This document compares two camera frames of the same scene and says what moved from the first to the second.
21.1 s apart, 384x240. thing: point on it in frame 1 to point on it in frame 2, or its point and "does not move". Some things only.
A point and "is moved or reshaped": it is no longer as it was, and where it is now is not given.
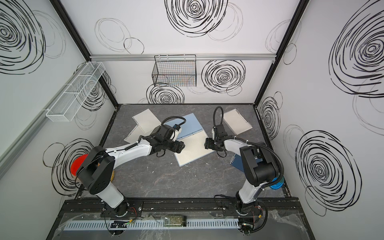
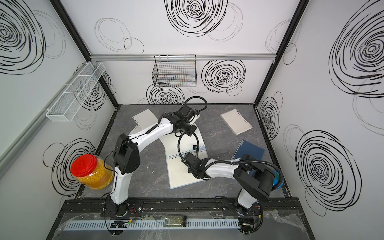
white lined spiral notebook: x=236 y=121 does not move
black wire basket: x=175 y=70 does not move
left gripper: x=177 y=149 to x=193 y=129
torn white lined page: x=147 y=121 does not move
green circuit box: x=175 y=220 does not move
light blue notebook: x=193 y=136 is moved or reshaped
